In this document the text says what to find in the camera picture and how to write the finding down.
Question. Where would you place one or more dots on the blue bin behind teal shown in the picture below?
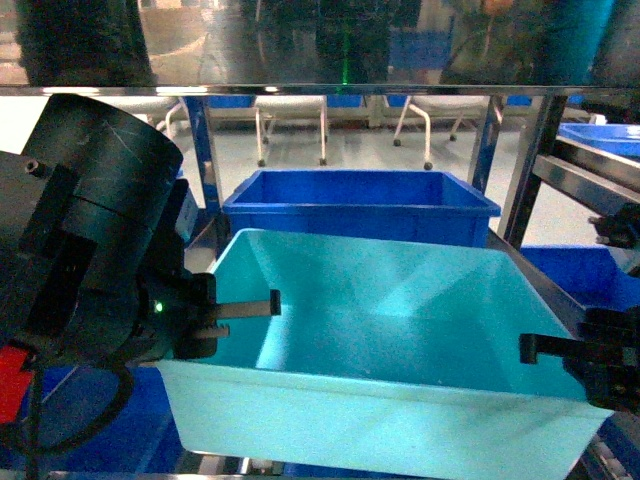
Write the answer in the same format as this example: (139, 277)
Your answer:
(403, 205)

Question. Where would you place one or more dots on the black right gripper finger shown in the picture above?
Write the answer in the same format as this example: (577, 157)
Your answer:
(532, 345)

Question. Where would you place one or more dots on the blue bin right shelf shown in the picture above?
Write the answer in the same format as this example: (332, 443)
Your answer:
(588, 274)

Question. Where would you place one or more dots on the white chair centre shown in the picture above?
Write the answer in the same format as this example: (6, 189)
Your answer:
(289, 112)

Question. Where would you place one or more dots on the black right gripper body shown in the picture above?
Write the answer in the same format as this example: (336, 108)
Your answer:
(608, 367)

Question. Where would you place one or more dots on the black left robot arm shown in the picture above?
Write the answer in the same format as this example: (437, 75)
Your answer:
(92, 264)

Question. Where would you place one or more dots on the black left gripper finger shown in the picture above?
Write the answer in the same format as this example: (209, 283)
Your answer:
(212, 331)
(250, 309)

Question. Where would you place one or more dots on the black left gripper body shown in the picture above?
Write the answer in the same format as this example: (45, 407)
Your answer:
(174, 302)

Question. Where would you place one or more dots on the blue bin far right upper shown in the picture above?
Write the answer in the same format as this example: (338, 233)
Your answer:
(617, 139)

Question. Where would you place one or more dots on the white chair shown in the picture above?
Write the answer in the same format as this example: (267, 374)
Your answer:
(426, 106)
(289, 112)

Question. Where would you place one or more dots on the teal plastic bin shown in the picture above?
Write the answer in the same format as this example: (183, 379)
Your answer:
(387, 356)

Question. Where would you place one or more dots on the white chair right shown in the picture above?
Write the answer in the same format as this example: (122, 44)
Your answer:
(426, 106)

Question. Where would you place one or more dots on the steel upper shelf panel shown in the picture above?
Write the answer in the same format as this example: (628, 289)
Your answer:
(198, 47)

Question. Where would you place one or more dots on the steel shelf upright post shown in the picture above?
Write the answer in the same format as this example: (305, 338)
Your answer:
(537, 138)

